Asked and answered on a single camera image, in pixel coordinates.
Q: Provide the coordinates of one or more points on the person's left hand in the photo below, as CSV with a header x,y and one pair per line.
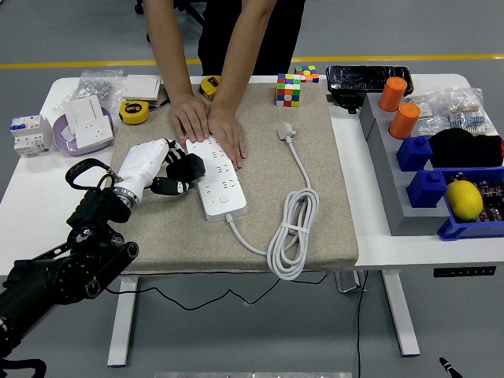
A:
x,y
228,136

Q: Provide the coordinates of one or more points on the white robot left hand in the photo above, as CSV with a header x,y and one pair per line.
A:
x,y
143,161

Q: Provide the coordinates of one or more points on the person's right hand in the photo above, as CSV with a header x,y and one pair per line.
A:
x,y
191,118

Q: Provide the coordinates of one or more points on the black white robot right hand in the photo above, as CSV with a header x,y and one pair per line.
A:
x,y
447,368

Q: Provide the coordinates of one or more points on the white power strip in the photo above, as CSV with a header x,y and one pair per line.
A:
x,y
222,197

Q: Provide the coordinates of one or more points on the person's left forearm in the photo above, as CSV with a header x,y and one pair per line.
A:
x,y
244,51

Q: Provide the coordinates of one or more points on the person's right forearm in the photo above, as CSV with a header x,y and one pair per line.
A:
x,y
169,47

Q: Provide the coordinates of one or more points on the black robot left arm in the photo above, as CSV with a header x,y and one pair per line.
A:
x,y
71,267

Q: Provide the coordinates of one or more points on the grey-brown mat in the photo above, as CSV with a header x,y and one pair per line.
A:
x,y
256,189

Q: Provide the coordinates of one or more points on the white right table leg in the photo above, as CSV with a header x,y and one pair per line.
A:
x,y
399,315

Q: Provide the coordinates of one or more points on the white table leg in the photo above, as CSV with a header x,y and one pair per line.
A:
x,y
122,323
399,315

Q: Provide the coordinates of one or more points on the person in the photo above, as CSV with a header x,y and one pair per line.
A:
x,y
212,47

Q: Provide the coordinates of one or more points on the large rubik's cube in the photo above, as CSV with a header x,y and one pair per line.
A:
x,y
288,90

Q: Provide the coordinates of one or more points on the purple bowl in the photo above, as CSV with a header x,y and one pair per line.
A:
x,y
65,145

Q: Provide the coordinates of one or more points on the plastic bag of screws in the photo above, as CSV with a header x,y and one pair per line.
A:
x,y
96,88

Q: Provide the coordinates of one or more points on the black table control panel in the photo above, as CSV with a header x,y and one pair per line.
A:
x,y
464,271

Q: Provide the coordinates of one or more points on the small rubik's cube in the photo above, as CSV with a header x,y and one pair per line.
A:
x,y
309,73

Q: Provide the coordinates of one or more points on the white circuit breaker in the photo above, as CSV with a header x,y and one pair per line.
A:
x,y
29,136

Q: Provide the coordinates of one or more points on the grey box under table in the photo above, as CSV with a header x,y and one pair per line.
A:
x,y
348,281

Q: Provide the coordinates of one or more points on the blue plastic bin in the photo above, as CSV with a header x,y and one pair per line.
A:
x,y
472,230

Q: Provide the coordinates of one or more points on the black glossy tray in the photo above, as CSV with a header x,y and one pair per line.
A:
x,y
366,76

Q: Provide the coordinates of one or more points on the white left table leg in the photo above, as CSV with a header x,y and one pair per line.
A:
x,y
122,323

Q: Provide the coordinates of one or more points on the orange cylinder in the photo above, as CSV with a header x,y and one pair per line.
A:
x,y
391,94
405,122

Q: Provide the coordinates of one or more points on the yellow lemon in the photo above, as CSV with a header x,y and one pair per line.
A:
x,y
464,200

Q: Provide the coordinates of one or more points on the dark electronic modules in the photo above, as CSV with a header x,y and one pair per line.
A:
x,y
492,201

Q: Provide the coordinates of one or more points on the grey block holder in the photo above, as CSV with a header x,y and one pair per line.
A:
x,y
397,201

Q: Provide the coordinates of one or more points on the blue block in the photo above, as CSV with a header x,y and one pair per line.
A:
x,y
413,153
425,191

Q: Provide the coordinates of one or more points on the plastic bag of white parts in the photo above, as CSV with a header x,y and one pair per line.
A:
x,y
431,116

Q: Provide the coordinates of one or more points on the black cloth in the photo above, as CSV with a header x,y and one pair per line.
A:
x,y
460,147

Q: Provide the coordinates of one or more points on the plastic bag of resistors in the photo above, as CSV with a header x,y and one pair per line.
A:
x,y
470,114

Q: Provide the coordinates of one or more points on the white wall socket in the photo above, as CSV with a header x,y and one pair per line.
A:
x,y
94,132

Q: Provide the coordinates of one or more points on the white wall switch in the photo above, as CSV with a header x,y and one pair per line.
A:
x,y
141,87

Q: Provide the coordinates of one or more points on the white switch panel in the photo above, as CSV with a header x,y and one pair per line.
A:
x,y
84,110

